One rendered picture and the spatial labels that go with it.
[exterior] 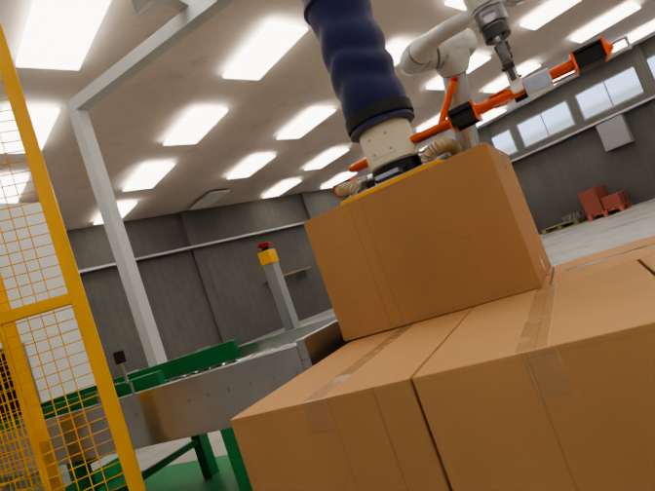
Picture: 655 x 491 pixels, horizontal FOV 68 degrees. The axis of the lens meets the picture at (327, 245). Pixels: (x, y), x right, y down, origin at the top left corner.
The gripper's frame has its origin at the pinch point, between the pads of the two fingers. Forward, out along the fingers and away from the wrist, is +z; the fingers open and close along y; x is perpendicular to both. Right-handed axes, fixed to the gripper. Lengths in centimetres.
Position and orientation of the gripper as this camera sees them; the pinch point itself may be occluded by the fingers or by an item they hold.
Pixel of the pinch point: (519, 91)
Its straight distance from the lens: 156.1
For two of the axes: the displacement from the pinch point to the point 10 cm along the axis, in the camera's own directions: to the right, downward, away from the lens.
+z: 3.3, 9.4, -0.8
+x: 8.2, -3.3, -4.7
